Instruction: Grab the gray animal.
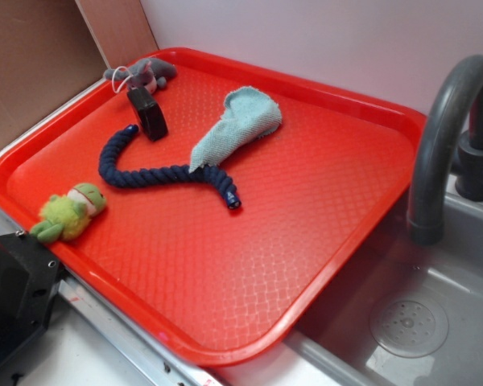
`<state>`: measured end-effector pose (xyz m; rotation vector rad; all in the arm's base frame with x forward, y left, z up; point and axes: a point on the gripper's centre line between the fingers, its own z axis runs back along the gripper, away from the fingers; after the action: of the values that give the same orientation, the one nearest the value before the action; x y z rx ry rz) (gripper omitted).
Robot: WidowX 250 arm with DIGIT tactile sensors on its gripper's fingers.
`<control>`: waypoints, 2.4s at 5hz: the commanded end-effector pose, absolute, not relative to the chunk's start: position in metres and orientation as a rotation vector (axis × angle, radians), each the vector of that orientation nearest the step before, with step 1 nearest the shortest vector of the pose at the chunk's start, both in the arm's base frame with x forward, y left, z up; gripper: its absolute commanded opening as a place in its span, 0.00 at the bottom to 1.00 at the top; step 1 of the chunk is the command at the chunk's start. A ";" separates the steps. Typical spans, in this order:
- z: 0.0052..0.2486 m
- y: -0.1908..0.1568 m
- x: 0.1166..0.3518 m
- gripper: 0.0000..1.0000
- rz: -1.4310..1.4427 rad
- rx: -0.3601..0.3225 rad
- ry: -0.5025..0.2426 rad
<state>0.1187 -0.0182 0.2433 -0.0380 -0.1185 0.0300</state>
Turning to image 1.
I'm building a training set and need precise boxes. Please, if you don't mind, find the light blue towel cloth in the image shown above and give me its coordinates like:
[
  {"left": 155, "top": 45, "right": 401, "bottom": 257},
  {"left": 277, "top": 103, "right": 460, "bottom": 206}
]
[{"left": 189, "top": 86, "right": 283, "bottom": 173}]

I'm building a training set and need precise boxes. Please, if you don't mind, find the brown cardboard panel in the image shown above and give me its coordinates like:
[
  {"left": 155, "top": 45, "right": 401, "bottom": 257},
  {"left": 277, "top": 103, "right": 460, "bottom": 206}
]
[{"left": 0, "top": 1, "right": 158, "bottom": 152}]

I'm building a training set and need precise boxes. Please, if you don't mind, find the black rectangular block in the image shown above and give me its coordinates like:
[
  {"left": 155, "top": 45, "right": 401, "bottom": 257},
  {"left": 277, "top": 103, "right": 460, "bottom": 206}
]
[{"left": 127, "top": 88, "right": 168, "bottom": 142}]

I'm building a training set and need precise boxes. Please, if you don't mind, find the gray curved faucet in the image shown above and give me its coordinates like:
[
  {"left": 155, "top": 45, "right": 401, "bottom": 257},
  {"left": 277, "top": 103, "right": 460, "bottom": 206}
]
[{"left": 407, "top": 55, "right": 483, "bottom": 245}]

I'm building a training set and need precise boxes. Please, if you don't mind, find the red plastic tray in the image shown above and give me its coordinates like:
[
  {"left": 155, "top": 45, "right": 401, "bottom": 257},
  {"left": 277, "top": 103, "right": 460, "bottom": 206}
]
[{"left": 0, "top": 48, "right": 425, "bottom": 367}]

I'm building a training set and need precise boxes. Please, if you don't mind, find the gray plush animal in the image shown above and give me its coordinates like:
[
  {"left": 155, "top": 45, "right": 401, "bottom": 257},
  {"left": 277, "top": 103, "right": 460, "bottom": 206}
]
[{"left": 103, "top": 58, "right": 177, "bottom": 94}]

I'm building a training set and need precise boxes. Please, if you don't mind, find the green plush frog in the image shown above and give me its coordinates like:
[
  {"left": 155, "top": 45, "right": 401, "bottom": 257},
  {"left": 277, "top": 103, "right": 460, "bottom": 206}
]
[{"left": 30, "top": 183, "right": 107, "bottom": 244}]

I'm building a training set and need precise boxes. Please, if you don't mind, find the black robot mount block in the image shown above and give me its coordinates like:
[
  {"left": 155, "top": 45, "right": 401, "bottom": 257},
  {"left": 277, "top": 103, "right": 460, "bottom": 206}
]
[{"left": 0, "top": 233, "right": 63, "bottom": 367}]

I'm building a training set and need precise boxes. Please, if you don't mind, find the dark blue twisted rope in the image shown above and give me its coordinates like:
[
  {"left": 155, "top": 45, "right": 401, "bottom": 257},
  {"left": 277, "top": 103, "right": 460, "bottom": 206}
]
[{"left": 98, "top": 123, "right": 243, "bottom": 211}]

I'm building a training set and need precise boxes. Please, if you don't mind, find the gray plastic sink basin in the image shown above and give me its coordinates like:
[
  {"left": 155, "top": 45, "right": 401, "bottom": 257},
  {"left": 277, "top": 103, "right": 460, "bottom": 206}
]
[{"left": 283, "top": 188, "right": 483, "bottom": 386}]

